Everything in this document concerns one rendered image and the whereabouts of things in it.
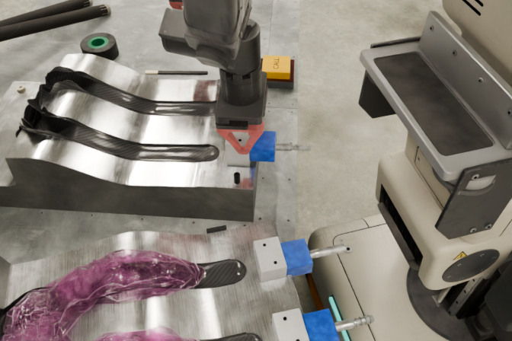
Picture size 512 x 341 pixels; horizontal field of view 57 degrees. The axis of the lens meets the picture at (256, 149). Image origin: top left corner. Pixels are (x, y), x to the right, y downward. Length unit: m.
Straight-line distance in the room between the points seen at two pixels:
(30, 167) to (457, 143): 0.61
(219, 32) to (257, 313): 0.37
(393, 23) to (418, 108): 2.18
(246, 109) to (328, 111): 1.54
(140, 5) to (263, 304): 0.91
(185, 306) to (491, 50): 0.51
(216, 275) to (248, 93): 0.26
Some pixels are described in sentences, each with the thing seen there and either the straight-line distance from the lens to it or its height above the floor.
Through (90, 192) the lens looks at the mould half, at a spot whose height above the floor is 0.86.
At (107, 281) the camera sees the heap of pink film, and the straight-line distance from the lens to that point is 0.63.
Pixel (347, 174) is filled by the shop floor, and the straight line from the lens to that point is 1.92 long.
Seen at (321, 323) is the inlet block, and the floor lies 0.87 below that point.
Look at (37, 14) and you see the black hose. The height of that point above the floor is 0.85.
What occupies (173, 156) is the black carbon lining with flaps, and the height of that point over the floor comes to 0.88.
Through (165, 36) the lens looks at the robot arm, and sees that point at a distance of 0.62.
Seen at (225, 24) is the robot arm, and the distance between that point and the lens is 0.47.
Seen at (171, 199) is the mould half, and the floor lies 0.85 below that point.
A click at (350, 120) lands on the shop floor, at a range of 2.14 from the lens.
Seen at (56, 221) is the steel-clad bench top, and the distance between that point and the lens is 0.86.
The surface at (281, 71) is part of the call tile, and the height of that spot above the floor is 0.84.
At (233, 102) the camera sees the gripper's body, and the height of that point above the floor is 1.03.
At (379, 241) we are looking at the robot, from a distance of 1.42.
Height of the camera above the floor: 1.45
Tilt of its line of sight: 48 degrees down
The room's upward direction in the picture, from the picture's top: straight up
